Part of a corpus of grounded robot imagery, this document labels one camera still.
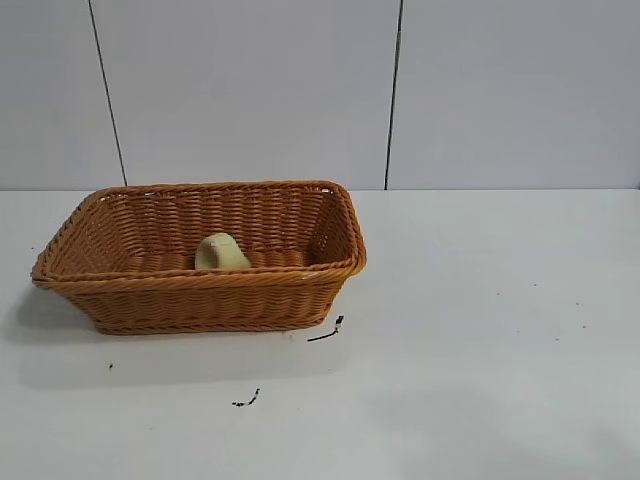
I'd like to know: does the brown woven wicker basket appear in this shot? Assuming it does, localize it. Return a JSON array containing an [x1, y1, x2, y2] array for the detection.
[[32, 178, 370, 336]]

